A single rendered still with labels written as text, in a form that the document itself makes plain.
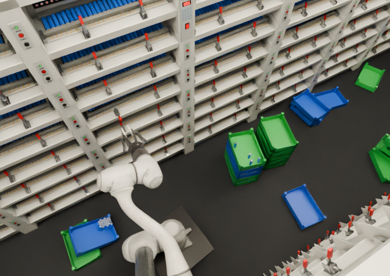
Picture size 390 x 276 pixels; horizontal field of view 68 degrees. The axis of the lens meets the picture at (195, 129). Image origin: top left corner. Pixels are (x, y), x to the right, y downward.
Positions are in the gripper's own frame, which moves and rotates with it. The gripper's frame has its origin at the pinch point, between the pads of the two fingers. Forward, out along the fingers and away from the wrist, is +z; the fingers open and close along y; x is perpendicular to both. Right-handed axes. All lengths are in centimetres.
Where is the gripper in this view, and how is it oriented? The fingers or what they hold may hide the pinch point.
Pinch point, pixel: (126, 131)
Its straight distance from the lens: 163.9
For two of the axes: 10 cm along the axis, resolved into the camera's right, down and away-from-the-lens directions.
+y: 8.7, -4.2, 2.7
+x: -1.2, -7.0, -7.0
